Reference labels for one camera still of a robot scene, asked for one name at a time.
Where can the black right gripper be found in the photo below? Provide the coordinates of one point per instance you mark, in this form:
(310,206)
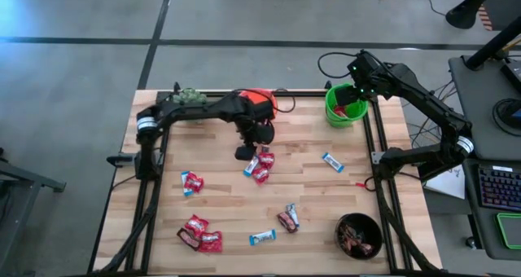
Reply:
(366,75)

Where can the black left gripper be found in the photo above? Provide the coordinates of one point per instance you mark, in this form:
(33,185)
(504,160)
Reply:
(258,132)

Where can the blue white candy bar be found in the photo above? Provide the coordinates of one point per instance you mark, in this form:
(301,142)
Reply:
(251,166)
(293,214)
(333,163)
(186,189)
(262,237)

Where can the small brown candy bar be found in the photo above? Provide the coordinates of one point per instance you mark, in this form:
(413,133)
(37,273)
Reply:
(265,149)

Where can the candy pile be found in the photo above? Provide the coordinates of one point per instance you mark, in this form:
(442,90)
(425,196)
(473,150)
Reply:
(345,232)

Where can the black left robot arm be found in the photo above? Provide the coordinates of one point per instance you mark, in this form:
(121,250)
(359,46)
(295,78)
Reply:
(195,110)

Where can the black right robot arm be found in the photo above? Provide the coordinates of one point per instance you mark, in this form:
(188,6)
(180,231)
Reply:
(423,98)

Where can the green plastic bucket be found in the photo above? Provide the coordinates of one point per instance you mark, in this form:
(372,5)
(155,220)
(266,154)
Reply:
(360,115)

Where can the orange plastic bucket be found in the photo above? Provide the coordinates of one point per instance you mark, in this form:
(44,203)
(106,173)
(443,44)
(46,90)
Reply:
(260,93)

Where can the small artificial green plant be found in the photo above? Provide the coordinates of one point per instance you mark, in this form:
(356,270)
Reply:
(189,95)

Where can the black desk support bar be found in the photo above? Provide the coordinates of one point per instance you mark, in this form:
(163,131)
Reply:
(441,169)

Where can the grey desk top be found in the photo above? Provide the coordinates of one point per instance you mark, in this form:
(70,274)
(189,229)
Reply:
(472,106)

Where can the black table clamp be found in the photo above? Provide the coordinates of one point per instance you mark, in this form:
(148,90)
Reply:
(118,160)

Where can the white paper sheet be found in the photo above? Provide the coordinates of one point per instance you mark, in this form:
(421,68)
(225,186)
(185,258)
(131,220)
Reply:
(447,183)

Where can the black plastic bucket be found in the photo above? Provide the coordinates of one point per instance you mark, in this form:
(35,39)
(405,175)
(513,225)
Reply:
(374,232)

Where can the black slanted pole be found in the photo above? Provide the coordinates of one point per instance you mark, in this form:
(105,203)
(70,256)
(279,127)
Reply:
(492,45)

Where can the black orange striped mat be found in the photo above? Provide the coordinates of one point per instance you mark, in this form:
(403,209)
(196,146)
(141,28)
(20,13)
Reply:
(485,18)

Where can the black round stand base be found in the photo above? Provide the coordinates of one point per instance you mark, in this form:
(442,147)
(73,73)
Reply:
(504,114)

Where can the black backlit keyboard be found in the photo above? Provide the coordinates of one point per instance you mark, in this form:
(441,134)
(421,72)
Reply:
(500,187)

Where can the black caster wheel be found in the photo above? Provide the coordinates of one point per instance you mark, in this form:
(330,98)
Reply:
(471,243)

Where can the grey desk shelf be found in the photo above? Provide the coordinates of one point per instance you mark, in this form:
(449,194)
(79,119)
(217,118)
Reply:
(488,228)

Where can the black pad with green edge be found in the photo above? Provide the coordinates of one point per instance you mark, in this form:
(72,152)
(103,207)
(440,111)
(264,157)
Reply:
(513,230)

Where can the black aluminium rig frame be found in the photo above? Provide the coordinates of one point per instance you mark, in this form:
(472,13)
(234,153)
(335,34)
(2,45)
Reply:
(309,93)

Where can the grey metal bracket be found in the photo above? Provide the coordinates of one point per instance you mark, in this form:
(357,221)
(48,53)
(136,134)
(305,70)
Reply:
(376,157)

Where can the black floor stand post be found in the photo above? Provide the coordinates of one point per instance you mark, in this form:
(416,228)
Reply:
(464,14)

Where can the grey metal workbench frame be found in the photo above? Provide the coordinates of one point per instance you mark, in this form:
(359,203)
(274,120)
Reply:
(32,178)

